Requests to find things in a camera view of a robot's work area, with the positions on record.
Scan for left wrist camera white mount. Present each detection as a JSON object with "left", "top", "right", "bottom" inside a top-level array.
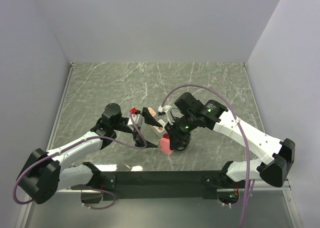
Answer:
[{"left": 127, "top": 108, "right": 145, "bottom": 130}]

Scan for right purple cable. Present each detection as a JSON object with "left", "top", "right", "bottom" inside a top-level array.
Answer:
[{"left": 161, "top": 84, "right": 256, "bottom": 228}]

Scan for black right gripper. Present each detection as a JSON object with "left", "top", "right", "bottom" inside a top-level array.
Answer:
[{"left": 164, "top": 112, "right": 198, "bottom": 150}]

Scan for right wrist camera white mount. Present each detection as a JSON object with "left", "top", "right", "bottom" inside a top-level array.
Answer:
[{"left": 157, "top": 105, "right": 174, "bottom": 124}]

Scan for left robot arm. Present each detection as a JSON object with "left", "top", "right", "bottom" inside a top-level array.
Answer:
[{"left": 13, "top": 103, "right": 163, "bottom": 204}]

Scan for pink cube socket adapter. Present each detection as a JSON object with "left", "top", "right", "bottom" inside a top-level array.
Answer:
[{"left": 147, "top": 107, "right": 157, "bottom": 118}]

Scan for pink plug adapter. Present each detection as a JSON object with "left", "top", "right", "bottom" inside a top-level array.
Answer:
[{"left": 159, "top": 134, "right": 173, "bottom": 155}]

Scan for white cube socket adapter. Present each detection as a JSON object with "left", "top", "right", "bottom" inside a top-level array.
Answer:
[{"left": 152, "top": 119, "right": 167, "bottom": 139}]

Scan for aluminium frame rail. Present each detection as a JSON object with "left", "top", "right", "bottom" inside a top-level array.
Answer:
[{"left": 217, "top": 179, "right": 291, "bottom": 191}]

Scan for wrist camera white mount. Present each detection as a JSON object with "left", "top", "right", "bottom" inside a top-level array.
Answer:
[
  {"left": 157, "top": 105, "right": 174, "bottom": 124},
  {"left": 127, "top": 108, "right": 145, "bottom": 130}
]

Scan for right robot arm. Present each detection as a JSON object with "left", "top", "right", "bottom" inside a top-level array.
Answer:
[{"left": 164, "top": 92, "right": 296, "bottom": 187}]

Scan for beige power strip red sockets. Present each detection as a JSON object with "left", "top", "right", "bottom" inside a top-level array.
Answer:
[{"left": 147, "top": 106, "right": 167, "bottom": 141}]

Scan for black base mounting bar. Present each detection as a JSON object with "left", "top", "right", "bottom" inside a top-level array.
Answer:
[{"left": 71, "top": 171, "right": 251, "bottom": 201}]

